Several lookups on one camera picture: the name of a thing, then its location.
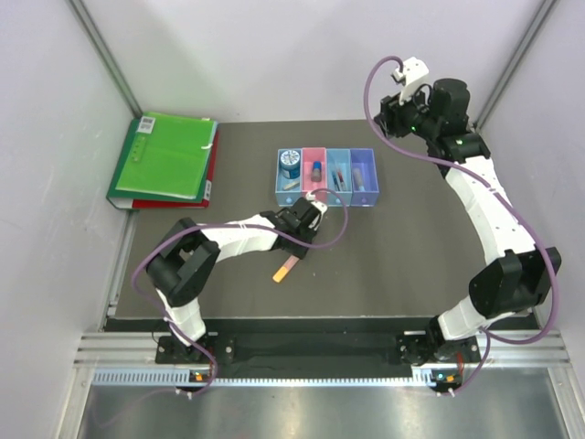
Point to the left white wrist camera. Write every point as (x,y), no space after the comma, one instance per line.
(316,202)

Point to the blue pen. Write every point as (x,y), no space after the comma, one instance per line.
(341,179)

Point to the small blue capped bottle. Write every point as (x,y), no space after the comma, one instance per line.
(316,174)

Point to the light blue highlighter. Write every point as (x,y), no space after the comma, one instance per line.
(359,181)

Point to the grey slotted cable duct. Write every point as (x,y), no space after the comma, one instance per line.
(188,378)

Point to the blue round tape dispenser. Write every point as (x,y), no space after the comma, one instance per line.
(289,163)

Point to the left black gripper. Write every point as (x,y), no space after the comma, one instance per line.
(299,252)

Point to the dark green binder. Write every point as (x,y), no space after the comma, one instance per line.
(123,199)

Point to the teal blue bin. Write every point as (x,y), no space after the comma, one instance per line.
(339,157)

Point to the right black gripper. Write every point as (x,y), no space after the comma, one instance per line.
(392,112)

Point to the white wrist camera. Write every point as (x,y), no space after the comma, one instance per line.
(316,202)
(410,76)

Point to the pink bin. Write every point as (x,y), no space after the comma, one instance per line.
(309,157)

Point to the light blue bin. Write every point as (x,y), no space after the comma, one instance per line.
(285,198)

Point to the red folder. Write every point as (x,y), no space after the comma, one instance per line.
(203,198)

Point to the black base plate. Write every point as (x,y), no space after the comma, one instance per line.
(390,348)

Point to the red pen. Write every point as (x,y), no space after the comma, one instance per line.
(335,180)

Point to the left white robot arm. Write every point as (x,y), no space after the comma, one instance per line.
(180,271)

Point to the white eraser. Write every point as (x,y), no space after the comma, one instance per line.
(291,185)

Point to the green folder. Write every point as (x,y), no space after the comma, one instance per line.
(167,155)

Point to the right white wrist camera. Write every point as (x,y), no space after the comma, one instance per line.
(410,76)

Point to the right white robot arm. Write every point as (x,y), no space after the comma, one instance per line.
(520,271)

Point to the orange highlighter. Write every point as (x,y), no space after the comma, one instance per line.
(285,269)

